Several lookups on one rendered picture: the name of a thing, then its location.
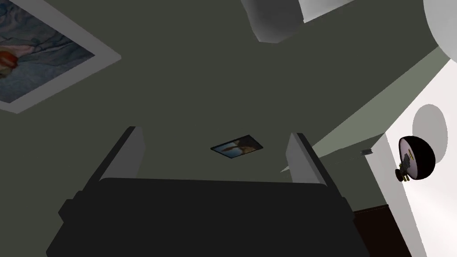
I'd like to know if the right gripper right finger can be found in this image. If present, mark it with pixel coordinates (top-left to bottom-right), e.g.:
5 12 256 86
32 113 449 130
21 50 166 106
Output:
285 132 336 190

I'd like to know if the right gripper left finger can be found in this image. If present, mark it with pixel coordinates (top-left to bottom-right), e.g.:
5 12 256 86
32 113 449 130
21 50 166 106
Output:
84 126 146 192

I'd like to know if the small dark framed picture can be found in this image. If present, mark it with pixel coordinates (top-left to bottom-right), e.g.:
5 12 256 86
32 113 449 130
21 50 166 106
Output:
210 134 264 159

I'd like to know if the white door leaf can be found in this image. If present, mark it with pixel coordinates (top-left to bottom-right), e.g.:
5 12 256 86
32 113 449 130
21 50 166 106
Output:
365 58 457 257

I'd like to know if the large white framed picture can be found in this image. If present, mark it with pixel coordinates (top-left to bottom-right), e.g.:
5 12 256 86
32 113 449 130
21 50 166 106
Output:
0 0 122 115

